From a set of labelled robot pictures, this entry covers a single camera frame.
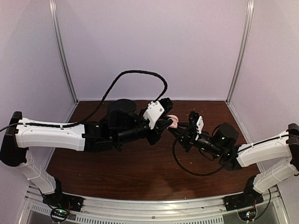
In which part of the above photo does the left aluminium frame post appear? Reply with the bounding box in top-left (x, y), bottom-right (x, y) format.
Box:
top-left (49, 0), bottom-right (78, 104)

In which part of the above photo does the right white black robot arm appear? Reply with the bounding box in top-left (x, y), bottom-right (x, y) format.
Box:
top-left (168, 123), bottom-right (299, 206)

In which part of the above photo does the black cable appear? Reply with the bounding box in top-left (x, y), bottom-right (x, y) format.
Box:
top-left (58, 70), bottom-right (169, 128)
top-left (172, 133), bottom-right (227, 177)

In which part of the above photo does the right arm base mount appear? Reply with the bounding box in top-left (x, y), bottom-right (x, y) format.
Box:
top-left (223, 176), bottom-right (264, 223)

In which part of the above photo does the pink round earbud case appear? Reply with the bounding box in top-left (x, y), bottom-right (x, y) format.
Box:
top-left (167, 115), bottom-right (179, 129)

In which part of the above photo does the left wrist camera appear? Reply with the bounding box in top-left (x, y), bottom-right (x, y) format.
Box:
top-left (142, 98), bottom-right (173, 130)

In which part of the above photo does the aluminium frame post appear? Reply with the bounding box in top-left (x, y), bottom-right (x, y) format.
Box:
top-left (49, 0), bottom-right (78, 104)
top-left (226, 0), bottom-right (255, 104)

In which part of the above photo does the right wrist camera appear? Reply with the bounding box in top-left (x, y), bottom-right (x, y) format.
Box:
top-left (188, 111), bottom-right (204, 135)

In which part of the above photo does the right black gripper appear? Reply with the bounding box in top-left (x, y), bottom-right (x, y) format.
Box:
top-left (169, 122), bottom-right (224, 158)

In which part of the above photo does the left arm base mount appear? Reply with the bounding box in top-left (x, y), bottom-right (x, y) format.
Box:
top-left (39, 178), bottom-right (84, 224)

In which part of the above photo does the left black cable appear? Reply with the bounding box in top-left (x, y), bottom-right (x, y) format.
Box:
top-left (58, 70), bottom-right (169, 128)

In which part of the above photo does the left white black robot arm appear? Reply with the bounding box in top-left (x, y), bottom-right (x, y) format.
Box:
top-left (0, 98), bottom-right (178, 207)

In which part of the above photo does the front aluminium rail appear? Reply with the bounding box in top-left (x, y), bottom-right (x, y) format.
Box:
top-left (17, 184), bottom-right (291, 224)

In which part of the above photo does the right black cable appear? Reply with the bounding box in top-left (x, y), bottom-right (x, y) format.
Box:
top-left (172, 133), bottom-right (227, 177)

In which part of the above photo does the right aluminium frame post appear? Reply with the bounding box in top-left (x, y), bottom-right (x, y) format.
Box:
top-left (226, 0), bottom-right (255, 104)

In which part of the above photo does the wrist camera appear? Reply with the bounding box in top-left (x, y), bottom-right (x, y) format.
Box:
top-left (188, 111), bottom-right (204, 135)
top-left (142, 98), bottom-right (173, 130)

